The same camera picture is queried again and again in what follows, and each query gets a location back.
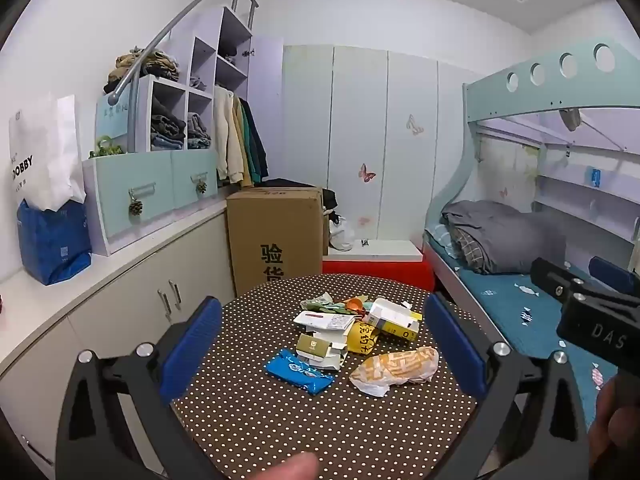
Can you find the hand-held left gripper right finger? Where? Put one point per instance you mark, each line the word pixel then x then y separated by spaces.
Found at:
pixel 452 345

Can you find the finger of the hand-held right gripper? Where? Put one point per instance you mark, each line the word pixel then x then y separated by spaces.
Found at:
pixel 550 275
pixel 607 270

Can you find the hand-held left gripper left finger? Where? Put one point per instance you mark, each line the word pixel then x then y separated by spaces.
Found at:
pixel 195 340

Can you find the orange yellow food wrapper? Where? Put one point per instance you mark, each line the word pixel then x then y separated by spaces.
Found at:
pixel 400 365

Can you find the white yellow carton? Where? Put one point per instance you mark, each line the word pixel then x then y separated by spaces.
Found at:
pixel 395 317

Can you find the yellow round packet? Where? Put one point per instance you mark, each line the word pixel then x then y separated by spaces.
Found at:
pixel 361 339

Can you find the small orange item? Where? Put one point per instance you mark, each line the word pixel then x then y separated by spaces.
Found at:
pixel 356 304

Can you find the blue snack packet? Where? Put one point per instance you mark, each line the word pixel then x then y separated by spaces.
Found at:
pixel 300 374

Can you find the small olive green box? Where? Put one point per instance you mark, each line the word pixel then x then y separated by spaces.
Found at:
pixel 312 345

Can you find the white box with red stripe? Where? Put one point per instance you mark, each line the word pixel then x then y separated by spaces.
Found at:
pixel 320 321

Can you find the green white wrapper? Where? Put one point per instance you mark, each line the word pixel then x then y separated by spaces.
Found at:
pixel 320 304

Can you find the person's right hand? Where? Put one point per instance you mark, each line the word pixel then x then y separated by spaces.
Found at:
pixel 615 425

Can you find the person's left hand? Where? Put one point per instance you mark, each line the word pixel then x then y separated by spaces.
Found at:
pixel 295 467

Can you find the grey quilt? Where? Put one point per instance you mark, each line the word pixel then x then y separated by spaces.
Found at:
pixel 515 235

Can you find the white low cabinet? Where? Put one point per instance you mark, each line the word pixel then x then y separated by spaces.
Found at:
pixel 125 300

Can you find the small blue card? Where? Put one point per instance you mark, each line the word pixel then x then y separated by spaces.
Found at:
pixel 595 177

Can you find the red bench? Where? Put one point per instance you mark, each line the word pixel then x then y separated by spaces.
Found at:
pixel 380 272

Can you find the round polka dot table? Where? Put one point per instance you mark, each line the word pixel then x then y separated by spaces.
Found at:
pixel 260 420

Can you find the teal plaid pillow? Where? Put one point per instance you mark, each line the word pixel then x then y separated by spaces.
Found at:
pixel 440 240

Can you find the large cardboard box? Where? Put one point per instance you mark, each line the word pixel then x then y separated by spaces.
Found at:
pixel 275 225

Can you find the pinecone ornament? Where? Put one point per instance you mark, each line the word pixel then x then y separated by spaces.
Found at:
pixel 136 208
pixel 202 188

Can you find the faint pink butterfly sticker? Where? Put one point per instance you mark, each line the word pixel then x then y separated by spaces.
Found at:
pixel 364 221

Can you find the grey hanging pouch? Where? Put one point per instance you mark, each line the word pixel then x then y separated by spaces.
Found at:
pixel 570 120

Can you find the white plastic bag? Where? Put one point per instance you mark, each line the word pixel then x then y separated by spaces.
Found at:
pixel 342 235

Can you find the blue bag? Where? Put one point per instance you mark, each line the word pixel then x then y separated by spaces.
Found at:
pixel 50 245

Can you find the teal bunk bed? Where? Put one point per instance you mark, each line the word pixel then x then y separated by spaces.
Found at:
pixel 500 100

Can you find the black clothing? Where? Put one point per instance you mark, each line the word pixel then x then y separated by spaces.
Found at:
pixel 330 197

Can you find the green garment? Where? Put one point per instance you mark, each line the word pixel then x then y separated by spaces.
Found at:
pixel 250 150

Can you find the beige butterfly sticker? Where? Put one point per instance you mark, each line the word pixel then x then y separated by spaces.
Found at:
pixel 415 125

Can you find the black jacket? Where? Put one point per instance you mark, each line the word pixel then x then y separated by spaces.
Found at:
pixel 260 145

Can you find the folded grey clothes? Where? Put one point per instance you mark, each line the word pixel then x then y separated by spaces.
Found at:
pixel 198 132

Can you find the cream jacket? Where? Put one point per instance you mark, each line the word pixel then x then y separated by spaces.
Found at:
pixel 230 135

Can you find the green plant decoration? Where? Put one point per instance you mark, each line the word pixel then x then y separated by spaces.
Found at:
pixel 107 147

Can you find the folded dark clothes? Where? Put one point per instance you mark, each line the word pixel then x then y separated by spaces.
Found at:
pixel 167 125

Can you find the grey metal handrail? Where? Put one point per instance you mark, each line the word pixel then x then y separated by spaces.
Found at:
pixel 133 115

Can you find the pale wardrobe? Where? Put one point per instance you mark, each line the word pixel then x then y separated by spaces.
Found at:
pixel 350 135

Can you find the white shopping bag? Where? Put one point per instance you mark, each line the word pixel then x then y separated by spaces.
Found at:
pixel 45 160

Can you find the lilac cabinet door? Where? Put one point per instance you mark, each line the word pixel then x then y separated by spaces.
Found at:
pixel 267 100

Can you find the pile of clothes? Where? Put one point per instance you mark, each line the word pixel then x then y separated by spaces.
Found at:
pixel 145 65

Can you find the lilac stair shelf cabinet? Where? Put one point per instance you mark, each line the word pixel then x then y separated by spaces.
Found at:
pixel 202 52

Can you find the lilac wall shelf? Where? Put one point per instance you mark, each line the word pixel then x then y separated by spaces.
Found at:
pixel 575 195

